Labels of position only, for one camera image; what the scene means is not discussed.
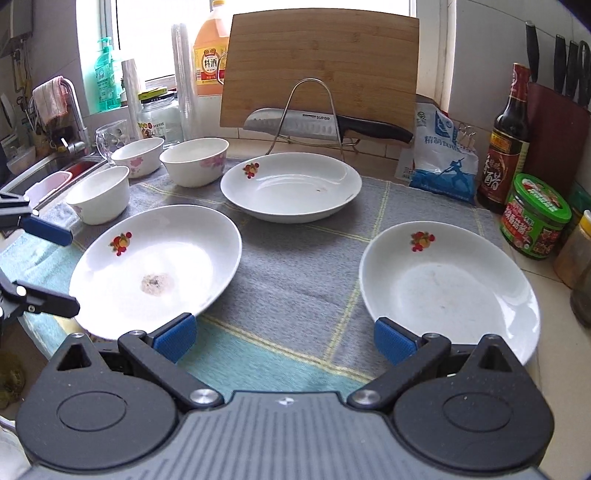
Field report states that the translucent plastic sleeve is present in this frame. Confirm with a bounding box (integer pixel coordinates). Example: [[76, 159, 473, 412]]
[[121, 59, 144, 139]]

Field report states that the blue and white salt bag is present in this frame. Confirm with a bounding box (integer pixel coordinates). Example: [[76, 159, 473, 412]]
[[396, 102, 478, 204]]

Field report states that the white plate with grey stain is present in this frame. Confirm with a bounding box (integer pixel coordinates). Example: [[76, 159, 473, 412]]
[[69, 204, 243, 341]]

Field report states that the green lidded sauce jar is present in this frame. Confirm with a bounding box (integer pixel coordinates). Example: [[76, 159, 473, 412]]
[[500, 173, 572, 259]]

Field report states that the window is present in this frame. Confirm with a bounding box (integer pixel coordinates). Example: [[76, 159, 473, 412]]
[[78, 0, 444, 93]]

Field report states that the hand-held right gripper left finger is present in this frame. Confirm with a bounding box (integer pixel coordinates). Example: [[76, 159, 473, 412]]
[[55, 313, 225, 414]]

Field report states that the yellowish spice jar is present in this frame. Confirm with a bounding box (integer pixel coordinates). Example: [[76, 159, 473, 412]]
[[554, 210, 591, 289]]

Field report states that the metal faucet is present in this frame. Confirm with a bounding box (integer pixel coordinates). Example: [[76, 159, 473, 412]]
[[51, 78, 90, 155]]

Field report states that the steel sink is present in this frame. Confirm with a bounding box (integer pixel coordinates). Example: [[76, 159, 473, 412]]
[[0, 154, 107, 195]]

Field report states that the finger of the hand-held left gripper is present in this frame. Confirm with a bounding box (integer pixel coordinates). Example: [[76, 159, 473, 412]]
[[0, 191, 74, 247], [0, 268, 81, 320]]

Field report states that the glass jar with dark lid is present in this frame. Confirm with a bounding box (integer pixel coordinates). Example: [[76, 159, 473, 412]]
[[137, 88, 182, 148]]

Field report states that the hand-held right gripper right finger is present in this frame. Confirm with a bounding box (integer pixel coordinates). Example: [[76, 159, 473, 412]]
[[346, 316, 527, 411]]

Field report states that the green dish soap bottle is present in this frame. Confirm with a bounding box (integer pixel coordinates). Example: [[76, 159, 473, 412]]
[[95, 37, 122, 114]]

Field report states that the roll of plastic wrap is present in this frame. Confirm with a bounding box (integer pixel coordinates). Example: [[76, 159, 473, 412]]
[[171, 23, 199, 141]]

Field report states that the clear glass cup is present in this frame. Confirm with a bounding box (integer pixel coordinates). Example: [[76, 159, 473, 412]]
[[95, 120, 130, 166]]

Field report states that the black-handled knife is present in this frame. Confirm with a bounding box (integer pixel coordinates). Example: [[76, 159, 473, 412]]
[[577, 41, 591, 109], [525, 21, 541, 84], [553, 34, 568, 95], [567, 41, 580, 102]]

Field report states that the pink plastic box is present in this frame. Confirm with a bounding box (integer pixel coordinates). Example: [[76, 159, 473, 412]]
[[23, 171, 73, 204]]

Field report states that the metal wire rack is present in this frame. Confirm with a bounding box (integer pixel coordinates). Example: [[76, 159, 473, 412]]
[[265, 78, 361, 160]]

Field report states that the white bowl with pink flower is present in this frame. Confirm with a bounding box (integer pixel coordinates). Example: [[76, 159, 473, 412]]
[[111, 137, 165, 179], [159, 137, 230, 188]]

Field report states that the dark red knife block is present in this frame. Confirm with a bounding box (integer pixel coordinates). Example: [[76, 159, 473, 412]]
[[524, 82, 591, 197]]

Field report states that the white water heater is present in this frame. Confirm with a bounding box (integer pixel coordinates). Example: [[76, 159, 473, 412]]
[[0, 0, 35, 56]]

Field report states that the dark sauce bottle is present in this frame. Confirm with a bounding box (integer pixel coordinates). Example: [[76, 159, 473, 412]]
[[476, 64, 532, 214]]

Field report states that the white plate with fruit print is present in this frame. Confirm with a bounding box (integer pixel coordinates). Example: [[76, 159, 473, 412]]
[[220, 153, 363, 223]]

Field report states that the orange cooking wine bottle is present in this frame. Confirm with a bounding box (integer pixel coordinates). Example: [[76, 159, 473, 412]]
[[193, 0, 232, 97]]

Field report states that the bamboo cutting board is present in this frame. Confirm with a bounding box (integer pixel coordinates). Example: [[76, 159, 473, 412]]
[[216, 12, 421, 141]]

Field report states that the stack of white plates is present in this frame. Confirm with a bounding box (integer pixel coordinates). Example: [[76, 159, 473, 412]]
[[359, 222, 541, 365]]

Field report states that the pink cloth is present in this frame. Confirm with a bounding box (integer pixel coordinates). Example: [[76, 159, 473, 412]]
[[32, 76, 70, 124]]

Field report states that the steel kitchen knife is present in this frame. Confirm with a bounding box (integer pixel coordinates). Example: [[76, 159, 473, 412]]
[[243, 107, 415, 145]]

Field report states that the grey checked mat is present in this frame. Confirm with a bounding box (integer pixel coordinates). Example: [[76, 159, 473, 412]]
[[0, 159, 513, 393]]

